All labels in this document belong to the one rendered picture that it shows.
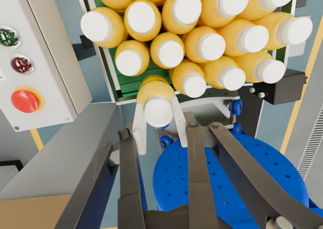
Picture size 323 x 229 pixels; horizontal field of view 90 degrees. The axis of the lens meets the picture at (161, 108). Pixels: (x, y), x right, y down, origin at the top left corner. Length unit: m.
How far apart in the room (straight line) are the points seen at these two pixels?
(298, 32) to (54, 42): 0.38
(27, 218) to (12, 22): 0.47
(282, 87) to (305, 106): 1.63
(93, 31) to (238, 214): 0.35
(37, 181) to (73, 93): 0.59
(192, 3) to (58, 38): 0.22
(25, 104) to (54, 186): 0.54
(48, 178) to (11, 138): 1.26
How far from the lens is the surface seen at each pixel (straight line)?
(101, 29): 0.27
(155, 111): 0.21
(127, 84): 0.46
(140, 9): 0.27
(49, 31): 0.32
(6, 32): 0.29
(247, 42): 0.30
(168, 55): 0.27
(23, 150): 2.10
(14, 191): 0.88
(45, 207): 0.60
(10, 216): 0.64
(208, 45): 0.28
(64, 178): 0.81
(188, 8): 0.27
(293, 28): 0.34
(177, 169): 0.38
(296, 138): 2.26
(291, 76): 0.47
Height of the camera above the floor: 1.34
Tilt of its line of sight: 66 degrees down
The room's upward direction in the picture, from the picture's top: 171 degrees clockwise
